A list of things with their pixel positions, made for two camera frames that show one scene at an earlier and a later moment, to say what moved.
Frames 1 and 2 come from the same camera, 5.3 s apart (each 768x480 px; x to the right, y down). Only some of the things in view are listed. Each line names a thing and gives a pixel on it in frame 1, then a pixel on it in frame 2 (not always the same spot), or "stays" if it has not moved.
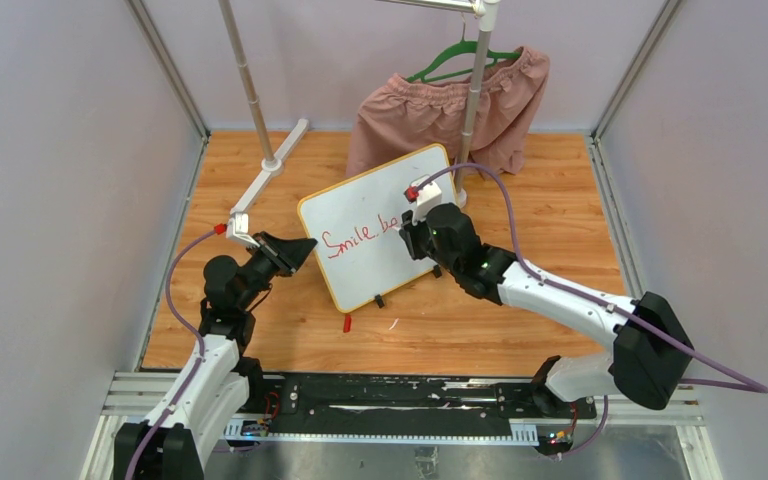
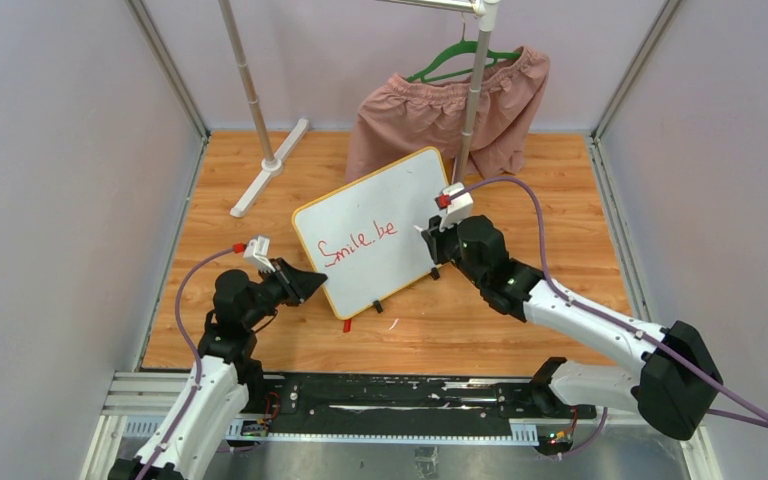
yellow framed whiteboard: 357,227 stays
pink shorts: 401,117 stays
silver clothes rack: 485,11 stays
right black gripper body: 421,242 -> 446,246
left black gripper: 286,256 -> 297,285
